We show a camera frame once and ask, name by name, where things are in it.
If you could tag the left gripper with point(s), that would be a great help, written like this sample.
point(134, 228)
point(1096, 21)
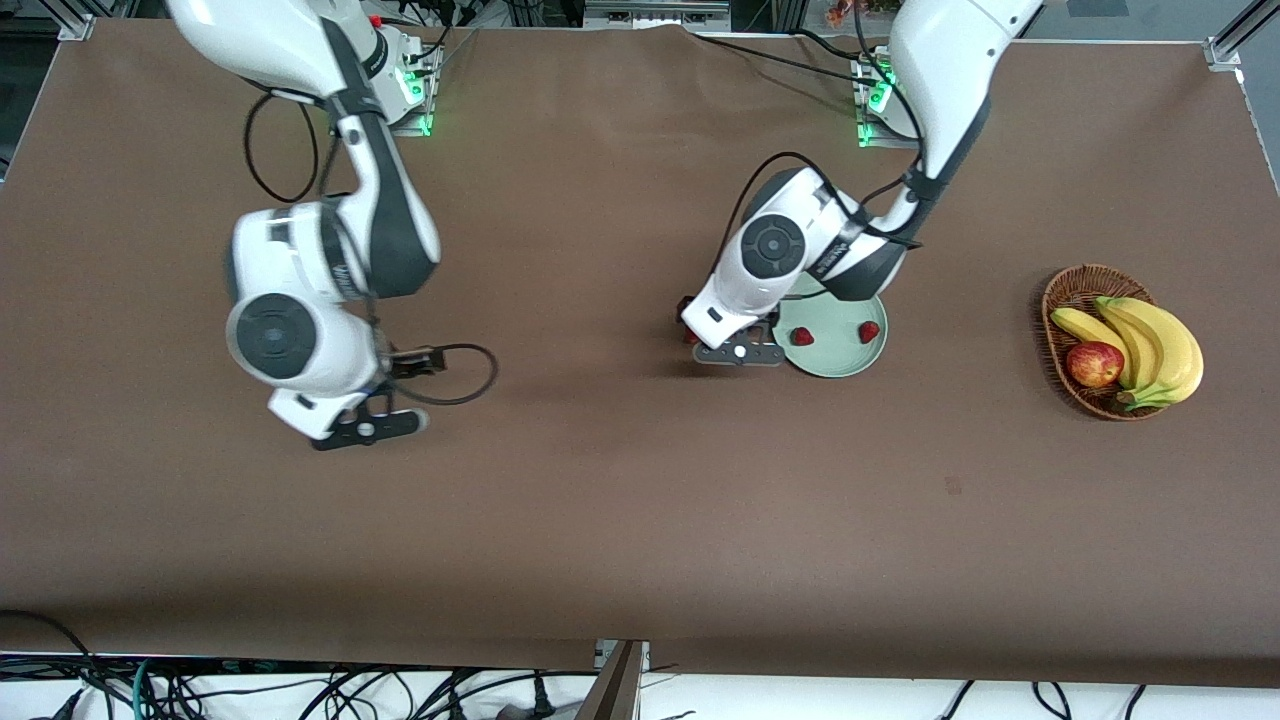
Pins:
point(687, 309)

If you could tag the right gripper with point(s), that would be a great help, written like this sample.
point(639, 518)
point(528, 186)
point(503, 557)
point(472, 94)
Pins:
point(412, 362)

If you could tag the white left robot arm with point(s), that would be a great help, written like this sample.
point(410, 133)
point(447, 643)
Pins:
point(950, 60)

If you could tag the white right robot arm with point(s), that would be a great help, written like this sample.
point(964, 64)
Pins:
point(300, 250)

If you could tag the pale green round plate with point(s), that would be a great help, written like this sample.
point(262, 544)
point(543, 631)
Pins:
point(835, 358)

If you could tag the brown table cover sheet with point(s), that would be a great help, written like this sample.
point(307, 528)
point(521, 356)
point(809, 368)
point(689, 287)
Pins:
point(640, 500)

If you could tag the grey metal box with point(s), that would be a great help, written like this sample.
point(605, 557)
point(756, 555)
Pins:
point(650, 15)

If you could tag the orange background objects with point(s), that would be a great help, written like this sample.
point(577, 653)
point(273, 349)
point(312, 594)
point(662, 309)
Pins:
point(840, 12)

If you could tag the brown wicker basket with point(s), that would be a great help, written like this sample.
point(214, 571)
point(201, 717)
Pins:
point(1075, 290)

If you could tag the small yellow banana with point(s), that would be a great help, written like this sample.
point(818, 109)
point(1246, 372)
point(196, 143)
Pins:
point(1085, 325)

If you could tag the red apple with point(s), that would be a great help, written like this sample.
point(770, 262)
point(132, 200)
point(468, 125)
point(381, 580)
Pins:
point(1094, 364)

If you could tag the large yellow banana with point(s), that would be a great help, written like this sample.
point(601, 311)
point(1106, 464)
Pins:
point(1180, 355)

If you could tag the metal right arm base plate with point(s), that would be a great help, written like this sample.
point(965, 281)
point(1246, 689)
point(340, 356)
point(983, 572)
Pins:
point(420, 128)

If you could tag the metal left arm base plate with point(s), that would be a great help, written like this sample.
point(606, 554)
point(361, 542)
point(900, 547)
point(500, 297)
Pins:
point(885, 142)

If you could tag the metal profile post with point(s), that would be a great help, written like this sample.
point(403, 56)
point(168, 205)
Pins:
point(620, 690)

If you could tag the aluminium frame corner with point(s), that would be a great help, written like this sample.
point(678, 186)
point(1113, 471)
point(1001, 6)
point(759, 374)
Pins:
point(78, 25)
point(1225, 50)

